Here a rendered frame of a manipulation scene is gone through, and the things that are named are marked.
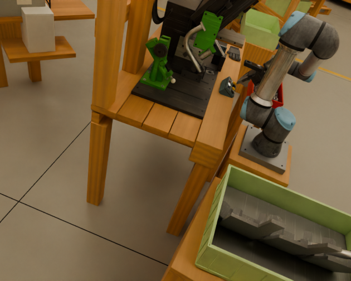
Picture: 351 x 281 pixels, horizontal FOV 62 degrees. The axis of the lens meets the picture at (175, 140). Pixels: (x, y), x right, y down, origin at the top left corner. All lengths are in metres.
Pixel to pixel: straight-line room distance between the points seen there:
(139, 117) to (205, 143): 0.36
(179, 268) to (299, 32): 1.03
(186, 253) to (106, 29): 0.95
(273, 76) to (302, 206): 0.59
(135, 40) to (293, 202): 1.15
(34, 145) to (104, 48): 1.40
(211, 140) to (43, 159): 1.42
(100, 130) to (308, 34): 1.09
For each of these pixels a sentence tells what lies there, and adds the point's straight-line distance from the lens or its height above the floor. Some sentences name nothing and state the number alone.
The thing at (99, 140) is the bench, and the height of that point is 0.65.
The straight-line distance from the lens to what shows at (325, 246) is 1.04.
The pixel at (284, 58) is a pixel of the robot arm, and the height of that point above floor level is 1.35.
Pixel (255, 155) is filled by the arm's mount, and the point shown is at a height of 0.88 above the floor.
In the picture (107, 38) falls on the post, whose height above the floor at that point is 1.25.
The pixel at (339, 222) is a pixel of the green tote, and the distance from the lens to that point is 1.50.
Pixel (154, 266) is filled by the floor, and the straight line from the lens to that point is 2.02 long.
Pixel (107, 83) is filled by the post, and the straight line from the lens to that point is 1.42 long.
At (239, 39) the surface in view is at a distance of 2.02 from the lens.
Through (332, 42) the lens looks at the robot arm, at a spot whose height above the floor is 1.48.
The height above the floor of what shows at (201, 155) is 0.82.
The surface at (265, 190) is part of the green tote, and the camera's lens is 1.37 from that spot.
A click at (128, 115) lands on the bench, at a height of 0.88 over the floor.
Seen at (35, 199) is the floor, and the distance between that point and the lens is 2.23.
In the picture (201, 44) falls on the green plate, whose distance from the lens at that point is 1.86.
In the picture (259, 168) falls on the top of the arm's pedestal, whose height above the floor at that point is 0.85.
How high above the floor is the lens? 1.84
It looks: 42 degrees down
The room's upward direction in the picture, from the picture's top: 19 degrees clockwise
